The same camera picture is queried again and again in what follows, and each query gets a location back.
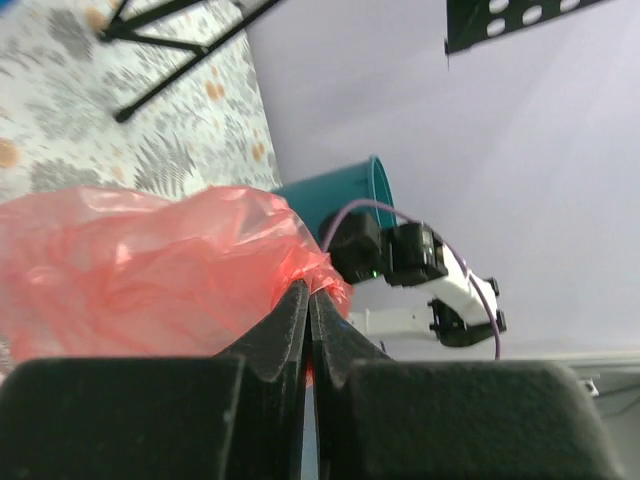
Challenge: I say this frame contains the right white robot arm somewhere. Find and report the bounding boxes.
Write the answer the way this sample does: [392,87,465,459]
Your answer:
[319,211,507,348]

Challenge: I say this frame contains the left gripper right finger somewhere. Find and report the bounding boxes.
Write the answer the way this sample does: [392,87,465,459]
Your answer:
[308,293,625,479]

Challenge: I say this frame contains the teal plastic trash bin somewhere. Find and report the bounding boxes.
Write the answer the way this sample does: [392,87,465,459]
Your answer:
[274,156,394,244]

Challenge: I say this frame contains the floral patterned table mat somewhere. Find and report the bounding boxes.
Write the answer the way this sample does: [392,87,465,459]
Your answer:
[0,0,284,366]

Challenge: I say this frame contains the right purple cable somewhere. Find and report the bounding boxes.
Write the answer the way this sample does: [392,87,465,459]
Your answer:
[319,198,505,361]

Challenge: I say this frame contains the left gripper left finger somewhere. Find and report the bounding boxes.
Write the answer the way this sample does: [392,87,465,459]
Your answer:
[1,281,309,479]

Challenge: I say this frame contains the black perforated music stand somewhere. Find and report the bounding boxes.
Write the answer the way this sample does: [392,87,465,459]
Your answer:
[96,0,602,123]

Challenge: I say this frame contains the red plastic trash bag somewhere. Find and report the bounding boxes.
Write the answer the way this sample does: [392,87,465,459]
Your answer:
[1,187,352,374]

